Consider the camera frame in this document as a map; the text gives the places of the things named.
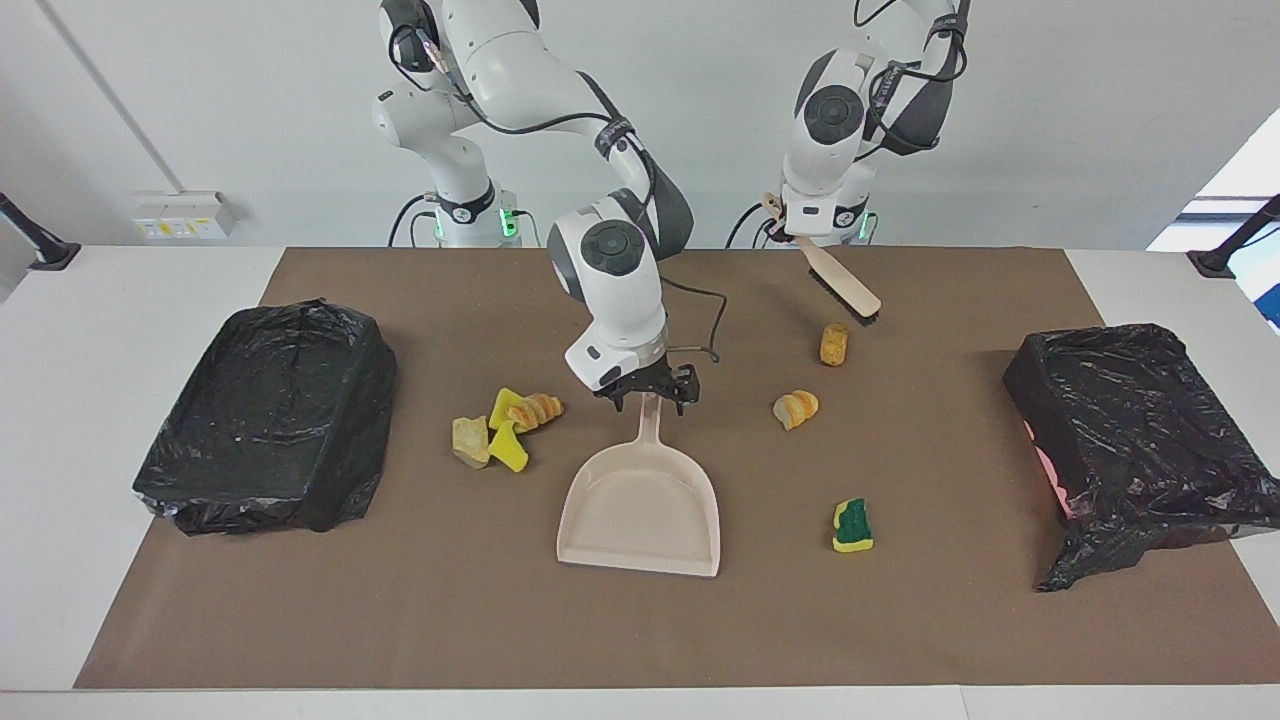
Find striped toy croissant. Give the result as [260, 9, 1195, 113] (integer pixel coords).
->
[505, 393, 565, 434]

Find beige hand brush black bristles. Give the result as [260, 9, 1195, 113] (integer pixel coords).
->
[763, 193, 883, 329]

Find beige plastic dustpan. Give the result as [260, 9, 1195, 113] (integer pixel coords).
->
[556, 392, 721, 579]

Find toy croissant half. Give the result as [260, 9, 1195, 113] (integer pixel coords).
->
[772, 389, 820, 432]

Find beige stone-like chunk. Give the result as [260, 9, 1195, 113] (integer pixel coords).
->
[451, 415, 493, 470]

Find black bag lined bin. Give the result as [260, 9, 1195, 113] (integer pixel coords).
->
[132, 298, 398, 536]

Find black bag pink bin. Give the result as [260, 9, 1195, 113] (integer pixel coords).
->
[1003, 322, 1280, 593]

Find brown table mat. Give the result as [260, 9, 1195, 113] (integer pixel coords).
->
[73, 247, 1280, 689]

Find black clamp stand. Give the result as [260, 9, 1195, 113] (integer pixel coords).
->
[1187, 195, 1280, 279]
[0, 192, 81, 272]

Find bright window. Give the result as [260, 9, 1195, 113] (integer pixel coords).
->
[1146, 108, 1280, 333]

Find black left base cable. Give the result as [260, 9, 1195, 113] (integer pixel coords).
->
[727, 198, 773, 249]

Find black base cable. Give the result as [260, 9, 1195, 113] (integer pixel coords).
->
[388, 193, 433, 248]
[727, 198, 773, 249]

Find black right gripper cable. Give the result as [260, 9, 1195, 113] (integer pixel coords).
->
[390, 20, 729, 363]

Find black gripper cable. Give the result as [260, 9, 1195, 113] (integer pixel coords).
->
[390, 20, 729, 363]
[853, 0, 971, 151]

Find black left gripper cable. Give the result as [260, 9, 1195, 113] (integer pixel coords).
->
[853, 0, 971, 151]

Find black right base cable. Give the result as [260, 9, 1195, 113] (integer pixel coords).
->
[388, 193, 433, 248]

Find white wall socket box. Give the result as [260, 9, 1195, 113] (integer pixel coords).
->
[130, 191, 236, 241]

